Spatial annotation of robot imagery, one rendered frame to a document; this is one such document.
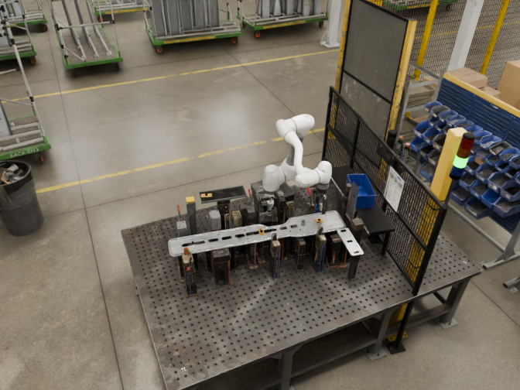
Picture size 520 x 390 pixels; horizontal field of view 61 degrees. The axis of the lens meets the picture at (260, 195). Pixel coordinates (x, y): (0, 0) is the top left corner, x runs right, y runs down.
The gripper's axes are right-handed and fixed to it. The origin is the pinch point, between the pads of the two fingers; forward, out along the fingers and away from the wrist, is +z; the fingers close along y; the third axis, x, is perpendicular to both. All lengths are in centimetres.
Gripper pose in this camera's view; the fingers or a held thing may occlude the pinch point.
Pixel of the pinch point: (319, 207)
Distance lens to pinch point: 347.1
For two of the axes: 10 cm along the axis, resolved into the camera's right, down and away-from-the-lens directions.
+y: 2.6, 5.9, -7.6
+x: 9.7, -1.5, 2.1
